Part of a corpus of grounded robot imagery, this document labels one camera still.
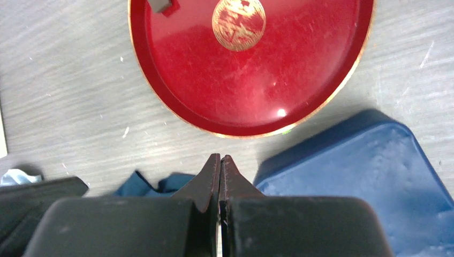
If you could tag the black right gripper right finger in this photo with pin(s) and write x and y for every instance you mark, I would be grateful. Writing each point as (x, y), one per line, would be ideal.
(257, 225)

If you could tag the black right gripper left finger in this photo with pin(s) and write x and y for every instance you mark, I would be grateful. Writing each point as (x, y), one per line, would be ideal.
(184, 224)

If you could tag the blue tin lid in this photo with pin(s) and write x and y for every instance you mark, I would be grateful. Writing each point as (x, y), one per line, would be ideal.
(378, 159)

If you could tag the red round tray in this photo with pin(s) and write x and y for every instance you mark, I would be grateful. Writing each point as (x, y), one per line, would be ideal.
(247, 69)

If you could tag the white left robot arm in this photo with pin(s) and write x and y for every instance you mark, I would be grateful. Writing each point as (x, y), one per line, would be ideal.
(23, 206)

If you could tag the light blue cloth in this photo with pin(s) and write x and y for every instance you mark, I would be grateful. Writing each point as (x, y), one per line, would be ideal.
(14, 177)

